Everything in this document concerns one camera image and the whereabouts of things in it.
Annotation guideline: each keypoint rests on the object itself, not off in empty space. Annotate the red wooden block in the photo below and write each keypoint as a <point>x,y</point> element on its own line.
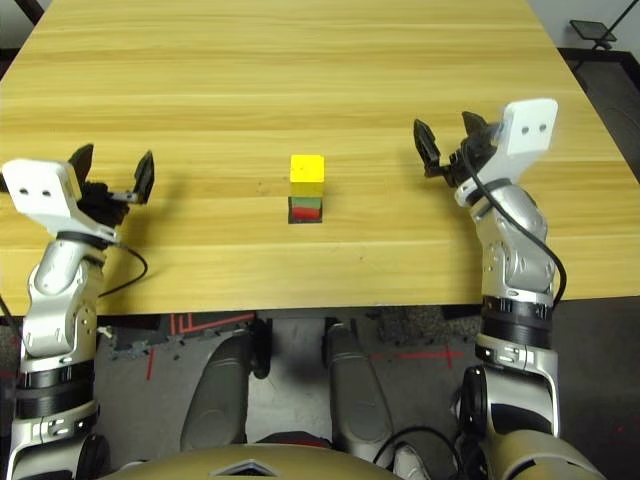
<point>305,213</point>

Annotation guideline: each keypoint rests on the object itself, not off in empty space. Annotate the gold robot torso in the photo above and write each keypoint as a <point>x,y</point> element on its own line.
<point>200,465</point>

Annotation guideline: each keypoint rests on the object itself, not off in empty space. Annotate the green wooden block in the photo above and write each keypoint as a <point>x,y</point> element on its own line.
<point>306,201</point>

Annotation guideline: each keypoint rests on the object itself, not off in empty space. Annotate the speckled grey carpet piece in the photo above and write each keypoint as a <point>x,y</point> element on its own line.
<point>425,322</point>

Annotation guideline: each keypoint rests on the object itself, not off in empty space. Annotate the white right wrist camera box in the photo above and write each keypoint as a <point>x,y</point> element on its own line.
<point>527,125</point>

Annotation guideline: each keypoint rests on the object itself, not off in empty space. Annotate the grey right robot leg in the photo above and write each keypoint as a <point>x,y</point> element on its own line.
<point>357,395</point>

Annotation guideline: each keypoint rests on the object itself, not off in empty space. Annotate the grey robot leg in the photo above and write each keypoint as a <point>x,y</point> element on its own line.
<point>357,395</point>
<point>217,395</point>

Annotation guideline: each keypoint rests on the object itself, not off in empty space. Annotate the yellow wooden block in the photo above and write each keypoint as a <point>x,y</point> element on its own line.
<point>307,172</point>

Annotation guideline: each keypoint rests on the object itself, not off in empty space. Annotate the white sneaker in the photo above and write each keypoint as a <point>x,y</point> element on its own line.
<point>410,462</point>
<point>134,465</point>

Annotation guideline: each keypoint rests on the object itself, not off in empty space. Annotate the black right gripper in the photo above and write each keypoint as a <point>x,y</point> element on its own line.
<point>465,160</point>

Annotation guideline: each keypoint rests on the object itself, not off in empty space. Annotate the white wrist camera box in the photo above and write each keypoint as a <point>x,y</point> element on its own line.
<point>527,125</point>
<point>40,190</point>

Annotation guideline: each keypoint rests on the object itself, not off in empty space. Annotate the grey left robot leg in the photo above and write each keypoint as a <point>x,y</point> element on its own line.
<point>217,395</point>

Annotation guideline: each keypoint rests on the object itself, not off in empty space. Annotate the black mat with red lines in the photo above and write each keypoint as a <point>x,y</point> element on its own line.
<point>210,325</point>

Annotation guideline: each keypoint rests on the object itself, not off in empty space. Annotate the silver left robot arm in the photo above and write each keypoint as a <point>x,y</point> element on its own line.
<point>55,300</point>

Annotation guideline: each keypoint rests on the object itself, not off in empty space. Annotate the dark metal bar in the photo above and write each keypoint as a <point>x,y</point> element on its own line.
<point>32,11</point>

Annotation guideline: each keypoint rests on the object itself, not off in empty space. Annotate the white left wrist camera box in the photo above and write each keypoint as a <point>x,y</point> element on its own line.
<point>40,190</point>

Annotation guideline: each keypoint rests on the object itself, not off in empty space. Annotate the black stand base plate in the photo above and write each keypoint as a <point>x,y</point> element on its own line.
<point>592,29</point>

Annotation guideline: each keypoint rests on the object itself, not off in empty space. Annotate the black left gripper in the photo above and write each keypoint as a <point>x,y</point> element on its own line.
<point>107,205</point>

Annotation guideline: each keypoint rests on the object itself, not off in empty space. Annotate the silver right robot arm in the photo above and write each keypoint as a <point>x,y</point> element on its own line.
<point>515,250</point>

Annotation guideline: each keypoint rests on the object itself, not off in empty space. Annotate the black square marker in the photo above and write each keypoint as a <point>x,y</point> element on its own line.
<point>305,221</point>

